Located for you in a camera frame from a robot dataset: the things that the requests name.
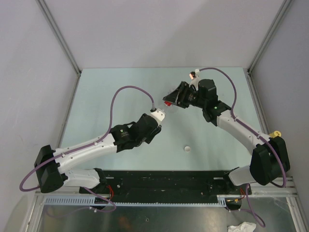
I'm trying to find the aluminium frame post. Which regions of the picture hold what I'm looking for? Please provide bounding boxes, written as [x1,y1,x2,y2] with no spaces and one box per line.
[35,0,82,76]
[248,0,294,71]

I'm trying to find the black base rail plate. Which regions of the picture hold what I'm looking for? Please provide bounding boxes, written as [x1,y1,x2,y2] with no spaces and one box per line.
[92,170,246,204]

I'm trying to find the red label water bottle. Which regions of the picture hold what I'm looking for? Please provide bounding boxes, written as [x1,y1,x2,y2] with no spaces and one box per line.
[160,103,178,116]

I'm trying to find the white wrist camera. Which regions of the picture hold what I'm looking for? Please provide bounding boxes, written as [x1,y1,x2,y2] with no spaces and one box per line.
[150,108,166,126]
[189,69,200,90]

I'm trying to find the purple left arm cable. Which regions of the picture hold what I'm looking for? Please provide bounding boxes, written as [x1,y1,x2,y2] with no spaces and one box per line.
[19,85,156,193]

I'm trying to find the grey slotted cable duct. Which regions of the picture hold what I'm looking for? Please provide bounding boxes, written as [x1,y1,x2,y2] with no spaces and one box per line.
[43,195,229,208]

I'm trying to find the right aluminium frame post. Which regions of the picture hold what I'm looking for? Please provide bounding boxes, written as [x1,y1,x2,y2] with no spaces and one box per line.
[248,0,294,71]

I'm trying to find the crumpled white tissue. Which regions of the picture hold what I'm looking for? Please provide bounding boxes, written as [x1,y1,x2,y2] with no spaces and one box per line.
[227,222,256,232]

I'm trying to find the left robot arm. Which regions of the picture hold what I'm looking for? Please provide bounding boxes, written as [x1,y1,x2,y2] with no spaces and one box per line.
[34,110,165,193]

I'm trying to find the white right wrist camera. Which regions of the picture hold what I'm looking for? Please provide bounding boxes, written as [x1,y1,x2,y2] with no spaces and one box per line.
[189,69,200,90]

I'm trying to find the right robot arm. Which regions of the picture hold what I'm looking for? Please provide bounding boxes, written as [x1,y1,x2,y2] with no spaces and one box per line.
[163,79,290,194]

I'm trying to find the left aluminium frame post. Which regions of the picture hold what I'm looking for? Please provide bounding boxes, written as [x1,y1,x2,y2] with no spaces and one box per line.
[35,0,82,76]

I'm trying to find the yellow juice bottle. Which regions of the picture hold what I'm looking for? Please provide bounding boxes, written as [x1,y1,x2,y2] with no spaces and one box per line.
[269,130,281,138]

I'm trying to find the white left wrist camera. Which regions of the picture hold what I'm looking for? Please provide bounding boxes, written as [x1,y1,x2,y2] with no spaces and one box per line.
[150,108,166,126]

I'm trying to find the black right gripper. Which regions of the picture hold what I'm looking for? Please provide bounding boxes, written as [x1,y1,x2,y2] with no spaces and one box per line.
[163,81,206,109]

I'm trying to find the white bottle cap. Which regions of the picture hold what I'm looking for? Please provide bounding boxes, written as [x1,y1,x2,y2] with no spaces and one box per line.
[184,146,191,152]

